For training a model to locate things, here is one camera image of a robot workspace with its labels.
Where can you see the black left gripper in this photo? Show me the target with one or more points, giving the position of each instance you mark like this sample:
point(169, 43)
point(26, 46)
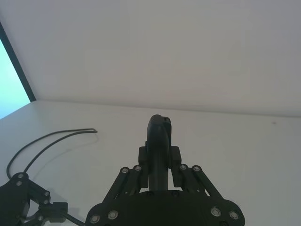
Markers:
point(14, 197)

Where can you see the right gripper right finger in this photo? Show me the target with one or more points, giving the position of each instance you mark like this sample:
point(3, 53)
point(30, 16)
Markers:
point(176, 174)

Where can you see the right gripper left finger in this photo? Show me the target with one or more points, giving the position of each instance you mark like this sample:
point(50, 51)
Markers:
point(143, 169)

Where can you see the white table cloth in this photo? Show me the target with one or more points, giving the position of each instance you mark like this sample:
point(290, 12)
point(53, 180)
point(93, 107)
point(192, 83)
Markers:
point(235, 153)

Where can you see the bright panel with black frame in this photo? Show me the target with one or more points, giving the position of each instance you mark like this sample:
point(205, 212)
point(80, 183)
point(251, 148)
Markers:
point(9, 82)

